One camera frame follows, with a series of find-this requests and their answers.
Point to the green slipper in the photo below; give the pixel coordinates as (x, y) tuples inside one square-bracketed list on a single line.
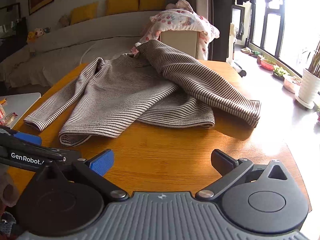
[(255, 53)]

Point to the red planter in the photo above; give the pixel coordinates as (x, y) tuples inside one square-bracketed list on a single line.
[(267, 64)]

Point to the beige plush toy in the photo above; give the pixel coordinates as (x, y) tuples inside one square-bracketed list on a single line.
[(64, 21)]

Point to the white ribbed plant pot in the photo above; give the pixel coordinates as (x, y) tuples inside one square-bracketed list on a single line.
[(307, 87)]

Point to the striped knit sweater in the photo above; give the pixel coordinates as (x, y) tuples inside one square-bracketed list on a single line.
[(125, 92)]

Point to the small dark plush toy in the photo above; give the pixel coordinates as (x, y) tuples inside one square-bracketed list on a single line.
[(47, 30)]

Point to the yellow cushion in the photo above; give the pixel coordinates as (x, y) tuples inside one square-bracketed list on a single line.
[(83, 13), (122, 3), (153, 1)]

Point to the floral print quilt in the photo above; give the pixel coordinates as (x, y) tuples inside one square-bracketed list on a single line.
[(180, 20)]

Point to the white side table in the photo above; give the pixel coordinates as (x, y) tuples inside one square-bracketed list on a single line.
[(22, 105)]

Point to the dark glass cabinet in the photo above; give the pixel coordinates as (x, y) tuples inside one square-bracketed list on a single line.
[(12, 35)]

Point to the tall green plant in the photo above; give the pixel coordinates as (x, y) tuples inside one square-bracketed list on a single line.
[(315, 60)]

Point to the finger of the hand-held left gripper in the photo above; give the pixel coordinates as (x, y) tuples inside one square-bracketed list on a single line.
[(27, 138), (50, 152)]

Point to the small yellow item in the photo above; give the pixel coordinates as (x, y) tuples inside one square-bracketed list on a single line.
[(3, 101)]

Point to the beige box cabinet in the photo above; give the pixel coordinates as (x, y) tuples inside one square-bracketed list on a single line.
[(178, 43)]

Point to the grey covered sofa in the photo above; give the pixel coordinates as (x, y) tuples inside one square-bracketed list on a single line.
[(75, 45)]

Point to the red white snack packet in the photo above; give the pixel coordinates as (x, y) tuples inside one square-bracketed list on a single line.
[(8, 119)]

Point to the blue denim clothing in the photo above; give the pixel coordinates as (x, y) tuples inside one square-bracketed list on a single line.
[(6, 223)]

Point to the pink white plush toy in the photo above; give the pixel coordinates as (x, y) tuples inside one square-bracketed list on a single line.
[(39, 32)]

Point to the yellow plush toy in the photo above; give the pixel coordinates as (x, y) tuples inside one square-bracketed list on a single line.
[(31, 37)]

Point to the white upright vacuum cleaner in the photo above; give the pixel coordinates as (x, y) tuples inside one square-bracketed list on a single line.
[(236, 65)]

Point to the person's left hand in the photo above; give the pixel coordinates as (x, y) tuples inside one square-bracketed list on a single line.
[(6, 187)]

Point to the pink planter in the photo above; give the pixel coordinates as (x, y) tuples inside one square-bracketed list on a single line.
[(291, 83)]

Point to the brown plant pot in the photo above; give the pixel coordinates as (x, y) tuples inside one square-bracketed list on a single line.
[(259, 60)]

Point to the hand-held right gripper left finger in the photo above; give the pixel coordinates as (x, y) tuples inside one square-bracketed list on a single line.
[(101, 163)]

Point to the black window frame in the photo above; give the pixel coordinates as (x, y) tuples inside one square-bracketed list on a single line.
[(281, 30)]

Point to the dark curtain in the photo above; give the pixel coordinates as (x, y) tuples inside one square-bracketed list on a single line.
[(221, 17)]

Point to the beige slipper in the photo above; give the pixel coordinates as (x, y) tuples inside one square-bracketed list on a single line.
[(246, 50)]

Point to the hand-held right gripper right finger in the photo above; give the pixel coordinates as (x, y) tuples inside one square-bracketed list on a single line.
[(222, 161)]

